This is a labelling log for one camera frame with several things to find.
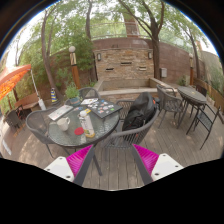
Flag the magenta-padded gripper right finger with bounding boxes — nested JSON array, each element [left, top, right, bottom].
[[130, 143, 185, 186]]

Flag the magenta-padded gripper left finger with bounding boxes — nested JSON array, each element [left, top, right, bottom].
[[44, 143, 97, 187]]

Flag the clear white-capped drink bottle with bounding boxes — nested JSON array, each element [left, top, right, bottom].
[[78, 109, 96, 139]]

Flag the flat round red coaster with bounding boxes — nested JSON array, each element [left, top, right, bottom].
[[73, 126, 85, 136]]

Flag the white ribbed mug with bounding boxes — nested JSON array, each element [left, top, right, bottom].
[[55, 116, 72, 132]]

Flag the grey mesh patio chair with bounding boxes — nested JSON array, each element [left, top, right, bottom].
[[78, 86, 102, 101], [25, 107, 73, 159]]

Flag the grey mesh chair holding backpack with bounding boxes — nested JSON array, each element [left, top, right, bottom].
[[99, 97, 161, 158]]

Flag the silver laptop with stickers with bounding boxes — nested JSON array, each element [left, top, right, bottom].
[[47, 104, 74, 122]]

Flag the black backpack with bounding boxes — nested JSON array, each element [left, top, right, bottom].
[[121, 91, 158, 132]]

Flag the group of dark patio chairs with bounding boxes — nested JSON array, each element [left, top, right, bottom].
[[155, 83, 224, 151]]

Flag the blue yellow striped cone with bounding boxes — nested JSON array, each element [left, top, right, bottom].
[[49, 87, 58, 104]]

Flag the white printed paper sheet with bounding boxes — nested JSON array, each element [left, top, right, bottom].
[[80, 97, 100, 106]]

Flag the wooden bench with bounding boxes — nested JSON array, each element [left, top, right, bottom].
[[13, 91, 41, 116]]

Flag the potted green plant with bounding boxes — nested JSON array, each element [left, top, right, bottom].
[[64, 82, 82, 107]]

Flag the round dark patio table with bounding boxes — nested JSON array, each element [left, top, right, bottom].
[[177, 85, 208, 129]]

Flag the orange canopy with white pole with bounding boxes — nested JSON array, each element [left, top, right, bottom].
[[0, 63, 47, 111]]

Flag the dark forked-trunk tree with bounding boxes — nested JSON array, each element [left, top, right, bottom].
[[116, 0, 174, 81]]

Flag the leaning thin-trunk tree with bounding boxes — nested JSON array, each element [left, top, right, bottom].
[[33, 3, 68, 101]]

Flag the wooden globe-topped lamp post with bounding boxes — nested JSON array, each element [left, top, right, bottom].
[[68, 45, 82, 90]]

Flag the slim brown lamp post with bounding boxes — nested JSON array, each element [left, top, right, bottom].
[[188, 53, 195, 86]]

